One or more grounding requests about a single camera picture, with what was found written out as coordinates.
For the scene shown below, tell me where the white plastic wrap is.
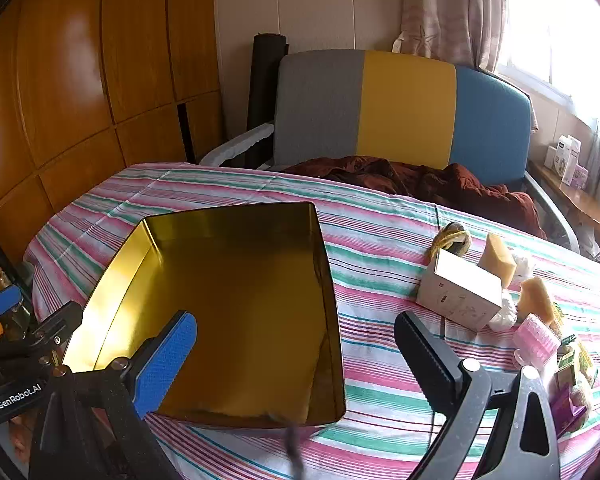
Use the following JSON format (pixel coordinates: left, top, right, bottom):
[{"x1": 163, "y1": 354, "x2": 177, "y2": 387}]
[
  {"x1": 510, "y1": 250, "x2": 536, "y2": 282},
  {"x1": 489, "y1": 292, "x2": 518, "y2": 332}
]

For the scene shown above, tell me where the bright window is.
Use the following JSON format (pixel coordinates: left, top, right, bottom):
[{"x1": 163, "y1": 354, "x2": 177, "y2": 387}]
[{"x1": 495, "y1": 0, "x2": 600, "y2": 131}]

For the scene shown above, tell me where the yellow sponge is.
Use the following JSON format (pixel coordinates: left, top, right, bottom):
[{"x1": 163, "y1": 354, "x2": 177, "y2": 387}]
[
  {"x1": 519, "y1": 276, "x2": 557, "y2": 325},
  {"x1": 477, "y1": 232, "x2": 517, "y2": 280}
]

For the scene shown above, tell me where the white cardboard box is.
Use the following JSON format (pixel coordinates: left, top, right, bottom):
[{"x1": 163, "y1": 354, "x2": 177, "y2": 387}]
[{"x1": 416, "y1": 248, "x2": 503, "y2": 332}]

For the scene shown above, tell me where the grey yellow blue armchair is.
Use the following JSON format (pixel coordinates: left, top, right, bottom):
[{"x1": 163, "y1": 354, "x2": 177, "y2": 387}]
[{"x1": 198, "y1": 49, "x2": 581, "y2": 256}]

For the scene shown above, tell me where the white carton box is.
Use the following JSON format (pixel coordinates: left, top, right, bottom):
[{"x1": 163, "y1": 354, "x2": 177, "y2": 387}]
[{"x1": 545, "y1": 135, "x2": 582, "y2": 173}]

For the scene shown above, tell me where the black rolled mat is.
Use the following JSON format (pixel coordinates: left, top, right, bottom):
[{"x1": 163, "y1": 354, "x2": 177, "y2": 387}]
[{"x1": 245, "y1": 33, "x2": 287, "y2": 168}]

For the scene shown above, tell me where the pink hair roller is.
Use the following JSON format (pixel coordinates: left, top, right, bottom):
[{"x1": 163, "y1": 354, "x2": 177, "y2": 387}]
[{"x1": 512, "y1": 313, "x2": 561, "y2": 366}]

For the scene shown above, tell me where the wooden side table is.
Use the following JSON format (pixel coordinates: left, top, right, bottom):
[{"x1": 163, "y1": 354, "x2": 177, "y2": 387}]
[{"x1": 527, "y1": 160, "x2": 600, "y2": 246}]

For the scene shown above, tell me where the dark red blanket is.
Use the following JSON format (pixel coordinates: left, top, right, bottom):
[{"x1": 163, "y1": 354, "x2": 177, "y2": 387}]
[{"x1": 280, "y1": 156, "x2": 547, "y2": 240}]

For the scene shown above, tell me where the small purple box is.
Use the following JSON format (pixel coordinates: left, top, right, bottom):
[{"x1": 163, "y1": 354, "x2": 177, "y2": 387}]
[{"x1": 561, "y1": 162, "x2": 590, "y2": 190}]

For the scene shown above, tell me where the purple snack packet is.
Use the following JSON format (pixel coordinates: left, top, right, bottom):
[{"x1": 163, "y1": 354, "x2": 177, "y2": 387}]
[{"x1": 550, "y1": 391, "x2": 588, "y2": 438}]

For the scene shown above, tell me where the striped pink green tablecloth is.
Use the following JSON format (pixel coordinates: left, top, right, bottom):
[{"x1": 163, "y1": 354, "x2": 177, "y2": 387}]
[{"x1": 24, "y1": 162, "x2": 600, "y2": 480}]

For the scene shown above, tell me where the dark blurred cord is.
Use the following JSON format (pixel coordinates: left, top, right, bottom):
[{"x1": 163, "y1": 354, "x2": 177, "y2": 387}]
[{"x1": 284, "y1": 425, "x2": 307, "y2": 480}]

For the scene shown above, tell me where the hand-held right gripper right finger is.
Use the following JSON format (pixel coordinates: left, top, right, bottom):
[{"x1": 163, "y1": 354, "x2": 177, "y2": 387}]
[{"x1": 394, "y1": 310, "x2": 561, "y2": 480}]

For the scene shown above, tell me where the gold metal tin box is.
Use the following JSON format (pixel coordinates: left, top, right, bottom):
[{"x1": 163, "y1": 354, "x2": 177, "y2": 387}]
[{"x1": 60, "y1": 201, "x2": 347, "y2": 430}]

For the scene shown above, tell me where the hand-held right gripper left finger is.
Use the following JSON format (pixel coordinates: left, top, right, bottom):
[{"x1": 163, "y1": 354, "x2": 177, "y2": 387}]
[{"x1": 27, "y1": 310, "x2": 198, "y2": 480}]

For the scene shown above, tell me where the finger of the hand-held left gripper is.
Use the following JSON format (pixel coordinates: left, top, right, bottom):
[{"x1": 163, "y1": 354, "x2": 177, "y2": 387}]
[
  {"x1": 0, "y1": 301, "x2": 84, "y2": 361},
  {"x1": 0, "y1": 284, "x2": 25, "y2": 323}
]

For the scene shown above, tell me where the brown wooden wardrobe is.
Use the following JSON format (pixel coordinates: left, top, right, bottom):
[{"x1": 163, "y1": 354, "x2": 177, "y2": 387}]
[{"x1": 0, "y1": 0, "x2": 226, "y2": 281}]

